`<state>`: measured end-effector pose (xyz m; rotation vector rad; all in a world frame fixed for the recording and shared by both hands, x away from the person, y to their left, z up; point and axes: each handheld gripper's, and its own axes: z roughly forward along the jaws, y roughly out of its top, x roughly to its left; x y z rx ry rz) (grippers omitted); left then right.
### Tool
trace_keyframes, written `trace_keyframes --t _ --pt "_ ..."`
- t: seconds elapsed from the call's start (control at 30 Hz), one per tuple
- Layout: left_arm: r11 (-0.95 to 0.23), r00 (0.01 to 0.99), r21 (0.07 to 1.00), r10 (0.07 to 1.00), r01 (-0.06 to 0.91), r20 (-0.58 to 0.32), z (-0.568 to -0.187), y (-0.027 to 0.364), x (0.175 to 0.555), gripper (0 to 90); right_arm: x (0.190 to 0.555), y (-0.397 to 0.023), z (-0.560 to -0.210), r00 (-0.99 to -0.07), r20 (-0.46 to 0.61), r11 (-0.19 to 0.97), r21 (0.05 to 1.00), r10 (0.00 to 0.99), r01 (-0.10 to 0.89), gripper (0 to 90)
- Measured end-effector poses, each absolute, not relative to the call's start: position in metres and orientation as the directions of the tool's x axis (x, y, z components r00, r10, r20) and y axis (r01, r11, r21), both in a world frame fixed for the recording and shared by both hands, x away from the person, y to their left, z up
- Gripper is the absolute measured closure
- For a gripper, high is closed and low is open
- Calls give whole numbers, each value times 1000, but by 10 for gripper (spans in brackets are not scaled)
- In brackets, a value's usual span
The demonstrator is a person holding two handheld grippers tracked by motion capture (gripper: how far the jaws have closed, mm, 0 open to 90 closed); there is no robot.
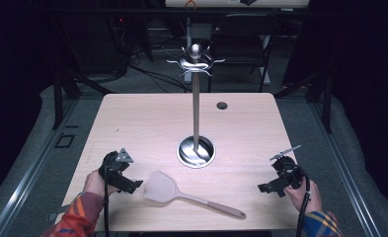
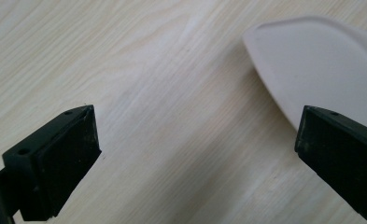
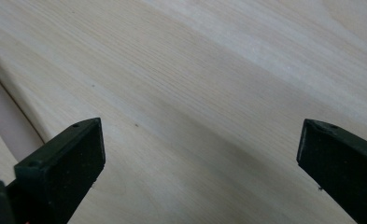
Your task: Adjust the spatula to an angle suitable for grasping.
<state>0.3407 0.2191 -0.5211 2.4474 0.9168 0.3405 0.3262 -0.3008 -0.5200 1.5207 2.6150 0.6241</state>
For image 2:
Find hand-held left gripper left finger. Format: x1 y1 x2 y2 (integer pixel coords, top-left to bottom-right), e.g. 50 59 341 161
0 104 103 222

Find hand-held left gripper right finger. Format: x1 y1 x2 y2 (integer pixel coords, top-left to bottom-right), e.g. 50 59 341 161
294 105 367 222

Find white plastic dustpan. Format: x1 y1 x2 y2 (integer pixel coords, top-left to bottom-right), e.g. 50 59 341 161
242 16 367 133

